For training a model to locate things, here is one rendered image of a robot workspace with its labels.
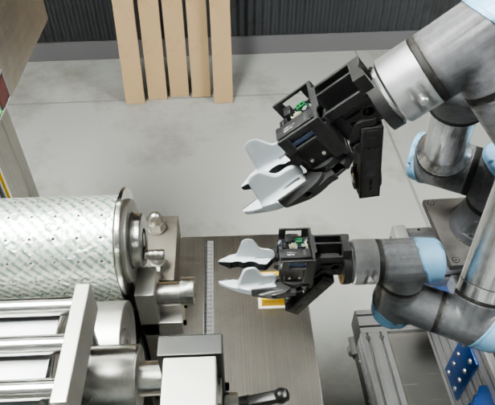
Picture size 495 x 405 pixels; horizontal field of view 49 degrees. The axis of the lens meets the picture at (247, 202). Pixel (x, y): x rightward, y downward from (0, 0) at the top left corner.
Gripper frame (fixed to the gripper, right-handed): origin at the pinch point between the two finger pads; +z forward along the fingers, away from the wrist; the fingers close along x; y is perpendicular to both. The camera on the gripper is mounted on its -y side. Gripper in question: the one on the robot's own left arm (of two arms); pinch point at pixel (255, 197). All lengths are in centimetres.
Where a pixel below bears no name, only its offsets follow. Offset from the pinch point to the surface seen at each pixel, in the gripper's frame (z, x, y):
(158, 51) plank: 100, -230, -56
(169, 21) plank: 83, -234, -48
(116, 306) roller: 21.1, 7.4, 2.9
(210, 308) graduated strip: 34.3, -14.5, -29.0
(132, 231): 16.0, -0.5, 5.7
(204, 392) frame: -2.1, 29.9, 10.8
